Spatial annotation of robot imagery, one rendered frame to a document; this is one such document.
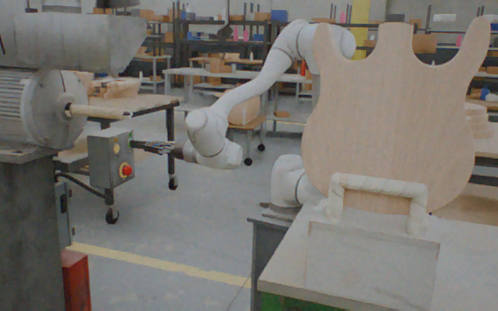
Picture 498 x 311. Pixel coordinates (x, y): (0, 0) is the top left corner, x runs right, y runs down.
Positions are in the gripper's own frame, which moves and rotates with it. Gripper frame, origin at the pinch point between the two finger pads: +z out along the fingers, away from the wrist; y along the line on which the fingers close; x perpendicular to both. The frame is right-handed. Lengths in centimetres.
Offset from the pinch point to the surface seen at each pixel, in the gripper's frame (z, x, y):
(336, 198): -82, 9, -52
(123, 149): 4.0, -1.2, -4.6
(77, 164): 14.1, -4.9, -18.0
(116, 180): 4.0, -12.3, -9.8
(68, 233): 24.2, -35.6, -13.9
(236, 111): 82, -46, 330
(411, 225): -97, 6, -52
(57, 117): 5.0, 16.1, -35.9
